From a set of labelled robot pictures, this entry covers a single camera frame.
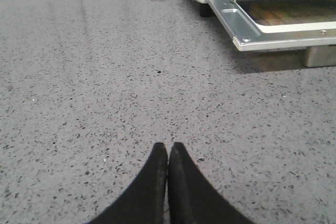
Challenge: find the metal crumb tray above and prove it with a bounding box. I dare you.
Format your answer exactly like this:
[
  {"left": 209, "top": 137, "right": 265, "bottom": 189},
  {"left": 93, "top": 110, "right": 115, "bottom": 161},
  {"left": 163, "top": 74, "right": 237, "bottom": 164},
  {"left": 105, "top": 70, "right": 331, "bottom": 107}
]
[{"left": 303, "top": 45, "right": 336, "bottom": 67}]

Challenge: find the oven door with glass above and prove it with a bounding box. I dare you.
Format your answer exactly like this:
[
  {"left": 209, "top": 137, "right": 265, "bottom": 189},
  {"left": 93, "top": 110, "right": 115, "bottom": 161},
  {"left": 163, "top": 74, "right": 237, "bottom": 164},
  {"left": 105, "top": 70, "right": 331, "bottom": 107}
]
[{"left": 206, "top": 0, "right": 335, "bottom": 51}]

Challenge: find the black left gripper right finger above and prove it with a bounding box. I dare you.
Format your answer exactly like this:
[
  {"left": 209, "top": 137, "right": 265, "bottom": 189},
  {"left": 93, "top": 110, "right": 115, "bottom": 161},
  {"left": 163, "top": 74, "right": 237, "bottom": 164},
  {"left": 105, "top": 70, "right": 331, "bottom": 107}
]
[{"left": 167, "top": 142, "right": 252, "bottom": 223}]

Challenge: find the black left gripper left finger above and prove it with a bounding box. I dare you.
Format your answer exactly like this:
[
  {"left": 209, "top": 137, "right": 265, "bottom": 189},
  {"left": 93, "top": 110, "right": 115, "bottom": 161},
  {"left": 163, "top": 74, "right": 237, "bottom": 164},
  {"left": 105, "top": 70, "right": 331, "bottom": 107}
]
[{"left": 89, "top": 143, "right": 168, "bottom": 224}]

